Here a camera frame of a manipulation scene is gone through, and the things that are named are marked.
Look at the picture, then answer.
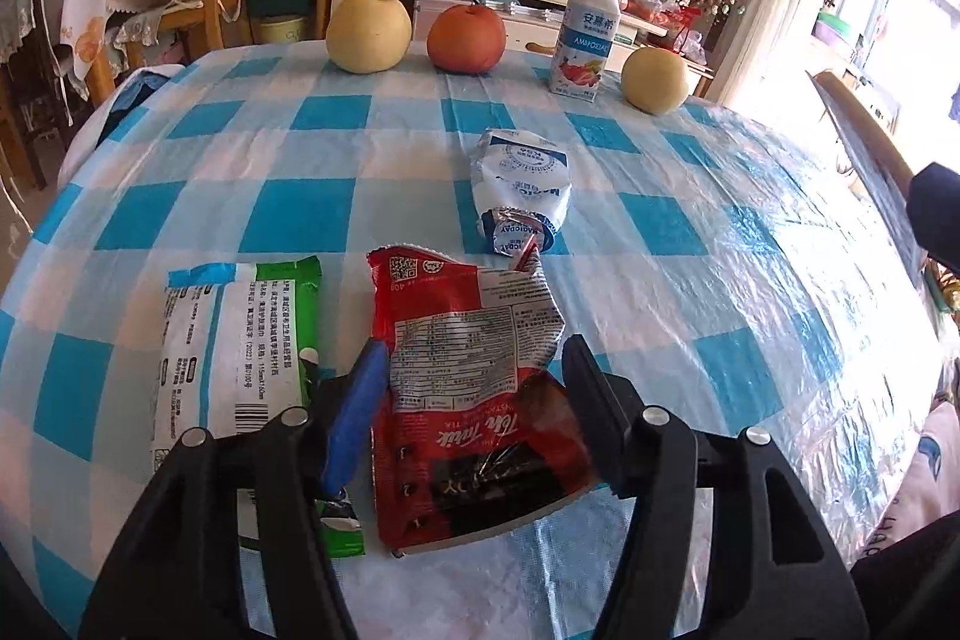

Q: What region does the left yellow pear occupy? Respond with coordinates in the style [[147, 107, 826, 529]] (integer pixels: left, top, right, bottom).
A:
[[325, 0, 412, 74]]

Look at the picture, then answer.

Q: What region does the yellow pear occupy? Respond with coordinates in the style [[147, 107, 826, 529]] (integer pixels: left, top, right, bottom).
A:
[[325, 0, 412, 74], [622, 47, 690, 115]]

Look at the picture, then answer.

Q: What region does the red snack wrapper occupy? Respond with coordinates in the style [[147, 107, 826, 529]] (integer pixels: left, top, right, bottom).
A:
[[368, 242, 597, 554]]

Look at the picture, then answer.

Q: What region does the right yellow pear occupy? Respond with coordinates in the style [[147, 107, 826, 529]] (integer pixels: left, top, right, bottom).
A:
[[622, 47, 690, 115]]

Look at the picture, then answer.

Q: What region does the crumpled white milk pouch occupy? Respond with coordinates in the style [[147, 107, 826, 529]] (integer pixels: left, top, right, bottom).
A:
[[470, 128, 573, 257]]

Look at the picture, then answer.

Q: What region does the light wooden chair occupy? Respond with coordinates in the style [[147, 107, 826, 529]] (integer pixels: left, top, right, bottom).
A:
[[117, 0, 242, 68]]

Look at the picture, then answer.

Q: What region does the pink storage box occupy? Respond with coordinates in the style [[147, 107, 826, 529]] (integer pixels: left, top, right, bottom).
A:
[[412, 0, 475, 42]]

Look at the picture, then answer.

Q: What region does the blue white checkered tablecloth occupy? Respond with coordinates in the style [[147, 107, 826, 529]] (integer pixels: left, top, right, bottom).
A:
[[2, 42, 942, 629]]

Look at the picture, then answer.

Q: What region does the green waste bin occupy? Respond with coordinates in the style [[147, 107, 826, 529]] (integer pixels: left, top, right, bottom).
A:
[[252, 14, 309, 44]]

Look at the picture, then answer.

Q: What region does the red apple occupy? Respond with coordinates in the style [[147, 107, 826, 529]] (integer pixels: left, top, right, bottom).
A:
[[427, 5, 506, 74]]

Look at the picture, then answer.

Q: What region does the white yogurt drink bottle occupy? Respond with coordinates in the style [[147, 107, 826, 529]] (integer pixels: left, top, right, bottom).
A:
[[548, 0, 622, 101]]

